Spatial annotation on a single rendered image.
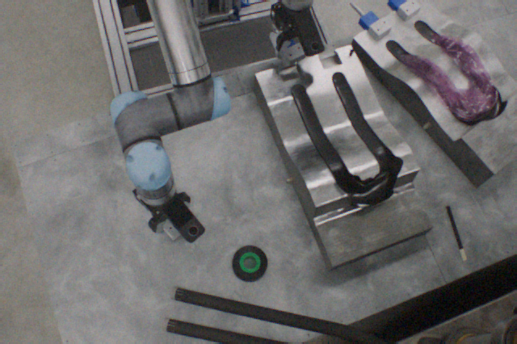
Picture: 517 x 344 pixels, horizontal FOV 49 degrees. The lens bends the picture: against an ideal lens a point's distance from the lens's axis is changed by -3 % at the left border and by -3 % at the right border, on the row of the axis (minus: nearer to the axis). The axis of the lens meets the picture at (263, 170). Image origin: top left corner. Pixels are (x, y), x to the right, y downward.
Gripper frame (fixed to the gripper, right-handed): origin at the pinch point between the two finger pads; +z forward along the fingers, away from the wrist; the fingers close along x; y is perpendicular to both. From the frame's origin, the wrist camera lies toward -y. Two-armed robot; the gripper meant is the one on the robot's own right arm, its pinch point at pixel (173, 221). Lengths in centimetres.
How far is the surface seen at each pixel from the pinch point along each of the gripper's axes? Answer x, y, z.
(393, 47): -73, -4, 0
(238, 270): -3.4, -18.3, 1.1
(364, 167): -38.4, -22.0, -8.9
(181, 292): 9.4, -13.2, 1.4
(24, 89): 0, 107, 85
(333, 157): -35.7, -15.2, -6.4
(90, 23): -40, 113, 85
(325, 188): -28.3, -19.4, -8.9
